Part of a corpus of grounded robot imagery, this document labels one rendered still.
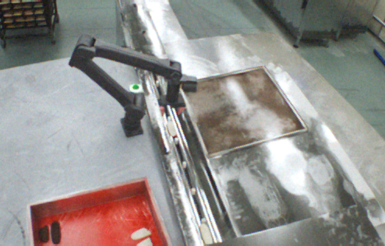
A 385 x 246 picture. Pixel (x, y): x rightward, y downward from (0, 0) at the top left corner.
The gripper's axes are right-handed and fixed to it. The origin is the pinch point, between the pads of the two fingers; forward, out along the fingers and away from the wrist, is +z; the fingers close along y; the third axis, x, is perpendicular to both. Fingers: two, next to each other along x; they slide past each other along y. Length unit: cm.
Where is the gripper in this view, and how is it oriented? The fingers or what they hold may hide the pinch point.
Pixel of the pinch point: (171, 113)
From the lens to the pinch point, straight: 154.8
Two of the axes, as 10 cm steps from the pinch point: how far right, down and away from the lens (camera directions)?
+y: 9.6, -1.1, 2.6
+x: -2.7, -7.0, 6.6
